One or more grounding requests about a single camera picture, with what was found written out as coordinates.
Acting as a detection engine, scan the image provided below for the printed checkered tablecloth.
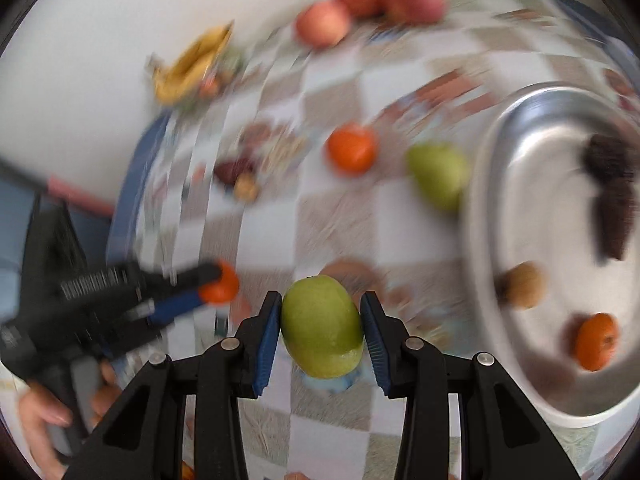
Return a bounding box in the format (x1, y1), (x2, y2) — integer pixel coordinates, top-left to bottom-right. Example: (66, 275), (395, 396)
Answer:
(105, 0), (640, 480)

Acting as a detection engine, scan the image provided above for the dried red date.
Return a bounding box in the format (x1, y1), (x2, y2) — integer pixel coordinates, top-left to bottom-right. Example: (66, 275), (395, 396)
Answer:
(590, 177), (638, 261)
(214, 157), (258, 185)
(582, 134), (638, 181)

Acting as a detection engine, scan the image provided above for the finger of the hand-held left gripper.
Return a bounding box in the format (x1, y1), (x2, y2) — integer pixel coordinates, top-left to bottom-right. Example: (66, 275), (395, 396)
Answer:
(135, 261), (223, 295)
(127, 290), (208, 326)

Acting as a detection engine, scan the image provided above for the person's left hand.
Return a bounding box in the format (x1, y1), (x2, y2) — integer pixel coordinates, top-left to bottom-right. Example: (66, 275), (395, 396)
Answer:
(17, 360), (126, 480)

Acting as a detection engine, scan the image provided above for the round brown longan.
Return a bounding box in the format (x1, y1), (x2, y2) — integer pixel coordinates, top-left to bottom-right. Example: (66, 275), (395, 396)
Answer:
(497, 261), (547, 309)

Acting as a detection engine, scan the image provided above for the large green jujube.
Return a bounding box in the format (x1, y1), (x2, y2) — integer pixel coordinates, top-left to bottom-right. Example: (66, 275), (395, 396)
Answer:
(280, 275), (365, 380)

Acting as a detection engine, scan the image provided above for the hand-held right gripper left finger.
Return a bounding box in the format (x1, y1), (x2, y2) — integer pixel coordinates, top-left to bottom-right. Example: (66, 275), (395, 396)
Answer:
(65, 291), (283, 480)

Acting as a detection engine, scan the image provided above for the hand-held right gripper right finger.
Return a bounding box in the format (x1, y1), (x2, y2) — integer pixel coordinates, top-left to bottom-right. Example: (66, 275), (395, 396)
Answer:
(360, 290), (583, 480)

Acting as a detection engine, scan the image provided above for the small green jujube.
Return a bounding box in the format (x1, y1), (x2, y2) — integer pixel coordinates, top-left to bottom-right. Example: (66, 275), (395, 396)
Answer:
(405, 142), (471, 213)

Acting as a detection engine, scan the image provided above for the round metal plate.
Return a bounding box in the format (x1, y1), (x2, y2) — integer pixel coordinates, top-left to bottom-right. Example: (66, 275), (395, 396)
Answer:
(462, 81), (640, 428)

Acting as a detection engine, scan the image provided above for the small mandarin orange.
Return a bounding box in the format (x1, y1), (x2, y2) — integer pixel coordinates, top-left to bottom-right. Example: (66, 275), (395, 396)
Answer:
(325, 124), (378, 176)

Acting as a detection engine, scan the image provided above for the small tan longan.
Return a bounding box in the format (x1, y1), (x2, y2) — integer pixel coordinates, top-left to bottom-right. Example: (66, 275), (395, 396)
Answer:
(234, 175), (261, 203)

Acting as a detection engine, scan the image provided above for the bunch of yellow bananas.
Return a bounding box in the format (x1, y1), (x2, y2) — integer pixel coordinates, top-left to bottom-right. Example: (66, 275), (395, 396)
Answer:
(150, 22), (236, 106)

